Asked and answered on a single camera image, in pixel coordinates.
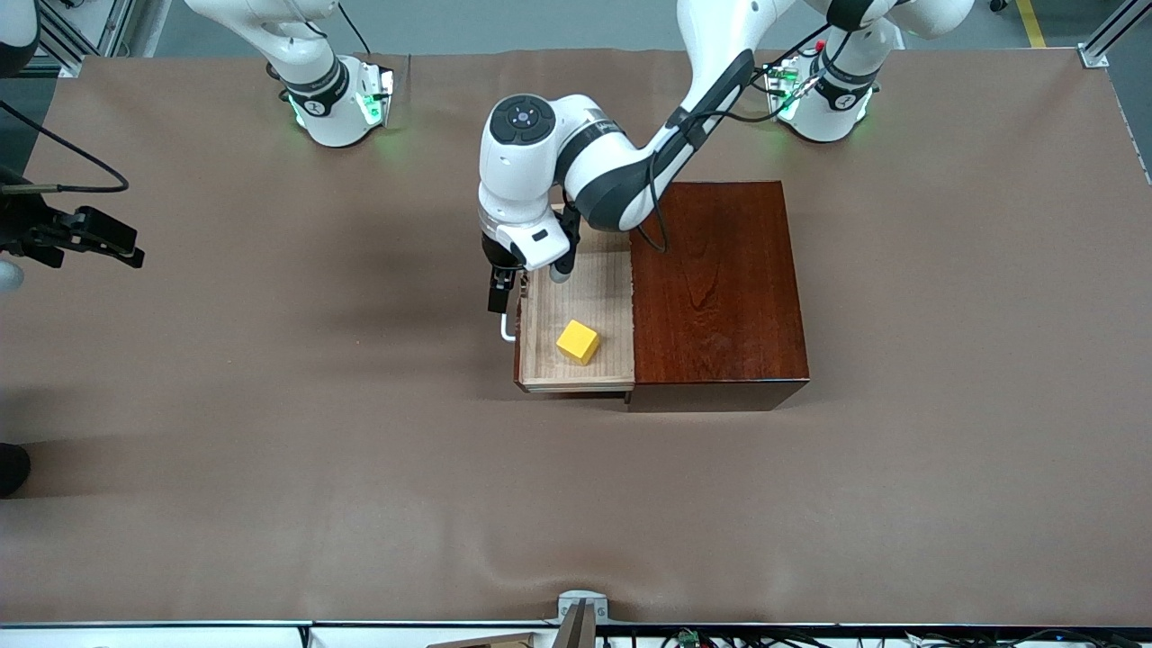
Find light brown board piece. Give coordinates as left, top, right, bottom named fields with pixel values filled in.
left=423, top=632, right=543, bottom=648

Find black round object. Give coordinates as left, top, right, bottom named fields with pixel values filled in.
left=0, top=443, right=32, bottom=499

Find brown table mat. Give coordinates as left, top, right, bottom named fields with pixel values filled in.
left=0, top=47, right=1152, bottom=628

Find aluminium profile with corner bracket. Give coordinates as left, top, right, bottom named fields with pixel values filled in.
left=1078, top=0, right=1152, bottom=69

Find black right arm base cable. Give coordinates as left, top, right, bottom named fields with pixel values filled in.
left=337, top=0, right=375, bottom=57

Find dark wood cabinet box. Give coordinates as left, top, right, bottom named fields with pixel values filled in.
left=626, top=180, right=810, bottom=414

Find black left arm base cables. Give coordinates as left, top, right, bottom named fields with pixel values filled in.
left=747, top=49, right=797, bottom=109

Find yellow cube block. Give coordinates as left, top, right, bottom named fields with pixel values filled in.
left=555, top=319, right=602, bottom=367

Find grey metal bracket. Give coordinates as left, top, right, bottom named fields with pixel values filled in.
left=551, top=589, right=611, bottom=648

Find wooden drawer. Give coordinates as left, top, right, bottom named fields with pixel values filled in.
left=514, top=202, right=637, bottom=395

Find aluminium frame with diagonal beams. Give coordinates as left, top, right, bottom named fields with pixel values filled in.
left=36, top=0, right=154, bottom=77

